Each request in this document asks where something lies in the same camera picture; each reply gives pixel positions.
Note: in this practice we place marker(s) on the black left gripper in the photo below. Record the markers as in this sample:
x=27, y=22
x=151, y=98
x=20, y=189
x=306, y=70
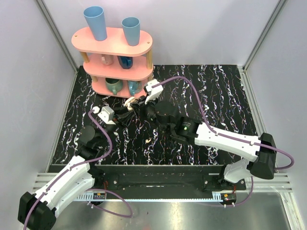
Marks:
x=119, y=115

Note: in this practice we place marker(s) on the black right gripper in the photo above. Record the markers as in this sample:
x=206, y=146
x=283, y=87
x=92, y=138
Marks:
x=143, y=106

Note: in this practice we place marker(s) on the white earbuds charging case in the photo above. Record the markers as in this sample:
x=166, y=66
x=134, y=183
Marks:
x=128, y=103

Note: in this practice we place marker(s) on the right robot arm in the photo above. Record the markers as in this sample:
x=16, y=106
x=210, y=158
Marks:
x=258, y=154

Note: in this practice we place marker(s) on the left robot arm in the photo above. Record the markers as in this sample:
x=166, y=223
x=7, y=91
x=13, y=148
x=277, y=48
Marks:
x=39, y=210

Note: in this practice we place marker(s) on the blue butterfly mug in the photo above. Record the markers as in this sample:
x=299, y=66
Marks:
x=134, y=87

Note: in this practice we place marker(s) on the green ceramic mug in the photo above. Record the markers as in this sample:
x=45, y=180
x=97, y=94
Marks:
x=114, y=85

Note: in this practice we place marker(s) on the pink three-tier shelf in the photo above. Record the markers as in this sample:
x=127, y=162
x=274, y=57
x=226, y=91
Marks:
x=115, y=45

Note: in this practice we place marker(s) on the dark blue mug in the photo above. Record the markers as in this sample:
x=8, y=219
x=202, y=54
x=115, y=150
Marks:
x=125, y=62

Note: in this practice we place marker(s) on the pink mug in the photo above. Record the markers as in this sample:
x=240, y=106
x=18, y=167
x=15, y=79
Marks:
x=107, y=59

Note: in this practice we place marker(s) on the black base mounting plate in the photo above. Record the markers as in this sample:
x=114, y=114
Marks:
x=163, y=181

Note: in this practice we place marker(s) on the blue cup right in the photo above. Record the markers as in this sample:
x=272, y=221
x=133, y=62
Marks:
x=131, y=29

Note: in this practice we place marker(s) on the tall blue cup left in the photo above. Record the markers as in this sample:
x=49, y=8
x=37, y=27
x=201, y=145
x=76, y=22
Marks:
x=95, y=18

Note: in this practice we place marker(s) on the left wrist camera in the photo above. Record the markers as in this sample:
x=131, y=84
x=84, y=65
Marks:
x=106, y=115

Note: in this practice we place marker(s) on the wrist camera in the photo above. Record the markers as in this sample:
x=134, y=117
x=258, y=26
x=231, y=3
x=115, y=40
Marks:
x=152, y=91
x=106, y=115

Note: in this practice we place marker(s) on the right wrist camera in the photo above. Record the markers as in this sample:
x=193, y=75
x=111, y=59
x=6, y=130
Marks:
x=152, y=91

